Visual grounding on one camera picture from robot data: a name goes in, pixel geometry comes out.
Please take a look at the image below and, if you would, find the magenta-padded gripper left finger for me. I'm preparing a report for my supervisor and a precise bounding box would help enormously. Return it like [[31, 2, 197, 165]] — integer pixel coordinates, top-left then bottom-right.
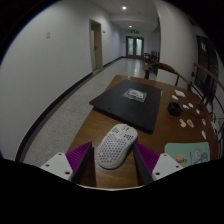
[[39, 141, 98, 188]]

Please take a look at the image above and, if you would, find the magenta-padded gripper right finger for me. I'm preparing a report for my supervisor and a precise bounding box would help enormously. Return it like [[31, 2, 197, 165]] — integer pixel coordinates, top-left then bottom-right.
[[132, 141, 185, 187]]

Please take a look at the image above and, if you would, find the white perforated computer mouse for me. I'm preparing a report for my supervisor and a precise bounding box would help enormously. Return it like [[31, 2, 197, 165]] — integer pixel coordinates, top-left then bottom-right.
[[94, 123, 139, 170]]

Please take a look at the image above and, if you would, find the small black box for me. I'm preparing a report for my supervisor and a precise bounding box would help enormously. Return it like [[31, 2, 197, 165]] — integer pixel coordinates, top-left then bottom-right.
[[167, 101, 183, 117]]

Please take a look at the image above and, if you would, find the large black flat board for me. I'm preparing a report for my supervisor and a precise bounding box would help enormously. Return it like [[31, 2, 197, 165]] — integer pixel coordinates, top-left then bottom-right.
[[89, 78, 163, 135]]

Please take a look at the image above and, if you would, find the clear plastic bag with label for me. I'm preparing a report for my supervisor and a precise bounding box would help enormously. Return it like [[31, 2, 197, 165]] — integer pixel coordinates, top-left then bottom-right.
[[121, 87, 148, 103]]

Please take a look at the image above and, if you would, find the white flat packet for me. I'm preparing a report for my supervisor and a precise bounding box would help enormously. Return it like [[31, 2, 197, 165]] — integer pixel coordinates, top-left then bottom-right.
[[174, 89, 187, 99]]

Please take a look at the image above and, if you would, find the wooden armchair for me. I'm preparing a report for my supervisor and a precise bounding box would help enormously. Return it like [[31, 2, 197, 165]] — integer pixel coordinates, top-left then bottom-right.
[[143, 62, 201, 98]]

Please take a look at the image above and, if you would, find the black railing with wooden handrail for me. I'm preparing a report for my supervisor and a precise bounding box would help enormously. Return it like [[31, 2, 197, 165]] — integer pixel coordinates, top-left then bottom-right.
[[193, 62, 224, 151]]

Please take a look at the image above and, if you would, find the dark window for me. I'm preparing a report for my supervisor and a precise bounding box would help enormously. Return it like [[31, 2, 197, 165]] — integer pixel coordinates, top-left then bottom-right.
[[195, 34, 220, 98]]

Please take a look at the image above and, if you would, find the glass double door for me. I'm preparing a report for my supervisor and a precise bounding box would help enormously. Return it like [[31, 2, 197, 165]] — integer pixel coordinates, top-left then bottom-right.
[[125, 35, 145, 58]]

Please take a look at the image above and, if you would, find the beige side door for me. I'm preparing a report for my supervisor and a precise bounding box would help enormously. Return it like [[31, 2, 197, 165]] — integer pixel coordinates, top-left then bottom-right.
[[89, 19, 104, 72]]

